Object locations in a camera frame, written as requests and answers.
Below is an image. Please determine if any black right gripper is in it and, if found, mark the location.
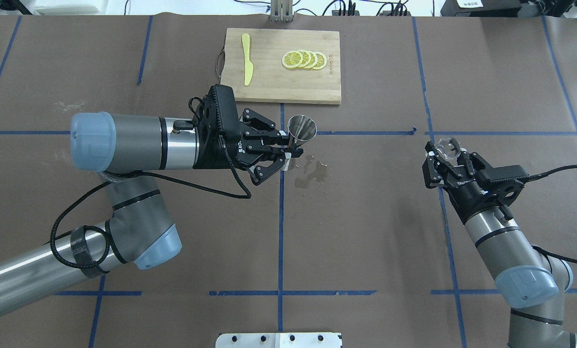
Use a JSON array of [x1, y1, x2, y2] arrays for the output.
[[422, 142, 492, 213]]

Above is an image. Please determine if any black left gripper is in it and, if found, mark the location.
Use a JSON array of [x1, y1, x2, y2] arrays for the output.
[[193, 108, 303, 186]]

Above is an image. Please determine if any clear glass shaker cup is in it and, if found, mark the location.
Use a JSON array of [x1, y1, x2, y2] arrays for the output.
[[434, 136, 462, 161]]

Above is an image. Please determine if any steel jigger measuring cup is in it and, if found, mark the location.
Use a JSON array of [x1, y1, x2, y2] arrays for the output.
[[282, 115, 317, 171]]

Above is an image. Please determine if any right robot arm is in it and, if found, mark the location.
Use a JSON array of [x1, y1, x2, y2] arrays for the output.
[[422, 137, 577, 348]]

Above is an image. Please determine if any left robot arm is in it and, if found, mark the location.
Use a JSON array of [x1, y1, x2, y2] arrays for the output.
[[0, 106, 303, 317]]

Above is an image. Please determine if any bamboo cutting board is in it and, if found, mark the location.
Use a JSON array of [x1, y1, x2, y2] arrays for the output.
[[221, 28, 342, 105]]

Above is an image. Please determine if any yellow plastic knife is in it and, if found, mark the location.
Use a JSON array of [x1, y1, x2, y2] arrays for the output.
[[241, 33, 255, 86]]

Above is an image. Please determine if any lemon slice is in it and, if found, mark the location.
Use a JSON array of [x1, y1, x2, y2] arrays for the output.
[[304, 51, 318, 69], [281, 50, 303, 69], [311, 52, 328, 71], [298, 49, 313, 68]]

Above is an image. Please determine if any black box with label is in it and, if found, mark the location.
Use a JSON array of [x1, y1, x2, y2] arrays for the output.
[[440, 0, 522, 17]]

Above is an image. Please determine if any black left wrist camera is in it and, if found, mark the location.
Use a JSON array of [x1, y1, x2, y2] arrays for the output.
[[195, 84, 241, 141]]

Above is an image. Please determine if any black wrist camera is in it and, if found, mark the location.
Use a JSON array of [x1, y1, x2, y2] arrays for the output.
[[195, 84, 241, 141], [476, 165, 530, 206]]

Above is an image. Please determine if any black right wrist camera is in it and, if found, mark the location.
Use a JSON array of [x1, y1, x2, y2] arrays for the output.
[[476, 165, 530, 206]]

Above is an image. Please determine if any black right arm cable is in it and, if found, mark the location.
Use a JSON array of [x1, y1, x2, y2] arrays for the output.
[[499, 164, 577, 266]]

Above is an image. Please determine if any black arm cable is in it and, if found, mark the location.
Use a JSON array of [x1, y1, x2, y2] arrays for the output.
[[499, 164, 577, 266], [50, 145, 252, 269]]

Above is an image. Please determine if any aluminium frame post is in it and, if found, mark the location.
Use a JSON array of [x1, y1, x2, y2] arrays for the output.
[[269, 0, 294, 22]]

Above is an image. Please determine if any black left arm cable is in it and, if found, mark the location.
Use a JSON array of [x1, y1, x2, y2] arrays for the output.
[[50, 145, 252, 269]]

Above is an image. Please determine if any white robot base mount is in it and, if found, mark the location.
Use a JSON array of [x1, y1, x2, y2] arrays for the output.
[[215, 332, 343, 348]]

